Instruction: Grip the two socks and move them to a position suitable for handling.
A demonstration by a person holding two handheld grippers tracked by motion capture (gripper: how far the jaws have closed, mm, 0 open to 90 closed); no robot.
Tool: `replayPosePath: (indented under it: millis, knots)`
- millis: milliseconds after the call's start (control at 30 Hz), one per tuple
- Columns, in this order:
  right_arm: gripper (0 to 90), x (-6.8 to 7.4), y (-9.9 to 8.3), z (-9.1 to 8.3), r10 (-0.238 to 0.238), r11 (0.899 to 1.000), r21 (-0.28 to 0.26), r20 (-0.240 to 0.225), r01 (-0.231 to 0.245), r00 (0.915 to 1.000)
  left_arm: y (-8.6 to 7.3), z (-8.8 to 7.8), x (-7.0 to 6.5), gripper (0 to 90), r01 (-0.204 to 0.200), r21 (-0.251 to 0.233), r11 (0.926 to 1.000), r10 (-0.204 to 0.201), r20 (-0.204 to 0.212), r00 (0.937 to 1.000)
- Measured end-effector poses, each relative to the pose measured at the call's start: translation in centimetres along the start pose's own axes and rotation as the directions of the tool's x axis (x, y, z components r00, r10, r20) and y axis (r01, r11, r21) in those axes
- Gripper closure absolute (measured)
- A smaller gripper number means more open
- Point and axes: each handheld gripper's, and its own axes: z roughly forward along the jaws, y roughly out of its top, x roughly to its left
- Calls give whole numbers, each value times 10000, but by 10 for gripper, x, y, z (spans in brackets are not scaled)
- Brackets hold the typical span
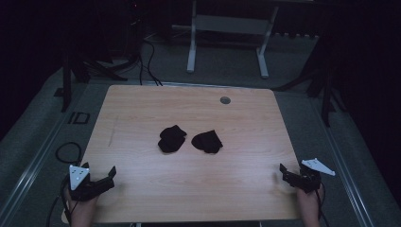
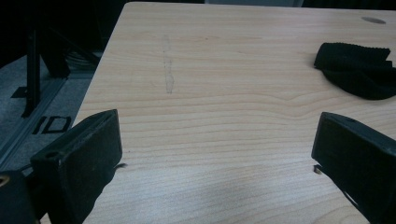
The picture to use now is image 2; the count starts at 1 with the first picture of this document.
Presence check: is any black cloth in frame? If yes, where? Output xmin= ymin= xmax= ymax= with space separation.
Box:
xmin=313 ymin=42 xmax=396 ymax=101

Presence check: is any black metal stand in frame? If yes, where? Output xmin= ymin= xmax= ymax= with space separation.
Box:
xmin=21 ymin=24 xmax=102 ymax=119

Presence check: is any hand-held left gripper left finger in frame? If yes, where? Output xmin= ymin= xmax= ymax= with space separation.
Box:
xmin=30 ymin=108 xmax=123 ymax=224

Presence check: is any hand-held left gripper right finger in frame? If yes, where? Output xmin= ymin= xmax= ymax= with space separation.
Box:
xmin=311 ymin=111 xmax=396 ymax=224

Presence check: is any grey floor rail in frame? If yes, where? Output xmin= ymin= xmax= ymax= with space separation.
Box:
xmin=0 ymin=69 xmax=96 ymax=169

